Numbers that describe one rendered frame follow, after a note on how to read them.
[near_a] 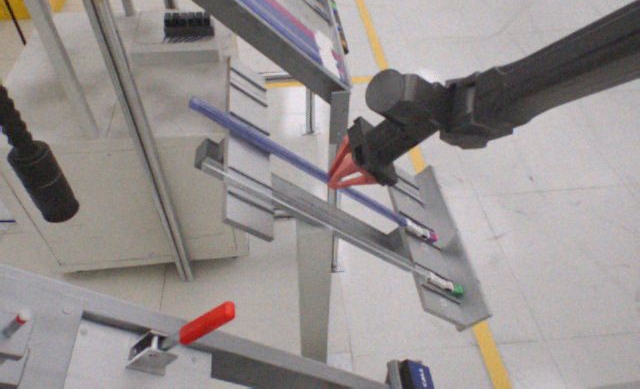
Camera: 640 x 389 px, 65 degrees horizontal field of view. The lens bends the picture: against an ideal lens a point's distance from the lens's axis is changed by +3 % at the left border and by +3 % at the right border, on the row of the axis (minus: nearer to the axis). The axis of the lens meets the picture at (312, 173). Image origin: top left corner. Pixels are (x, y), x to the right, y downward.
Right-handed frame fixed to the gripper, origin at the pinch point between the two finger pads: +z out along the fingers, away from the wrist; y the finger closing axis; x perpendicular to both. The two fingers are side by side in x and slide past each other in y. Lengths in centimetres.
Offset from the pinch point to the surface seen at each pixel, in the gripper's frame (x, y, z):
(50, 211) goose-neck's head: -39, 33, -12
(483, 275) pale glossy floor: 108, -35, 25
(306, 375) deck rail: -3.4, 28.4, 5.4
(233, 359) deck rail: -13.0, 28.3, 6.5
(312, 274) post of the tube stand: 13.9, 2.2, 18.8
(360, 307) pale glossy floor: 76, -26, 56
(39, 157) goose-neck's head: -41, 33, -15
